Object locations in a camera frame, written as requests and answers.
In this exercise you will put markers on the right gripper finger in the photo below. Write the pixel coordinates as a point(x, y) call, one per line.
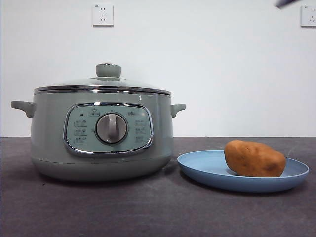
point(286, 3)

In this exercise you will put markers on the brown potato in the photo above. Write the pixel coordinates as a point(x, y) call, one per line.
point(254, 159)

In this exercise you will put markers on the glass lid with green knob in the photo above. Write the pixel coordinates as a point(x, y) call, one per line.
point(108, 71)

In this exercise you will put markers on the light blue round plate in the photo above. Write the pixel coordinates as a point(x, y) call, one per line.
point(205, 172)

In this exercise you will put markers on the pale green electric steamer pot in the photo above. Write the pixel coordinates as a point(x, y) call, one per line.
point(49, 128)

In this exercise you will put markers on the white wall socket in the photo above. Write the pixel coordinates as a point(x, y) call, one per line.
point(103, 15)
point(309, 16)

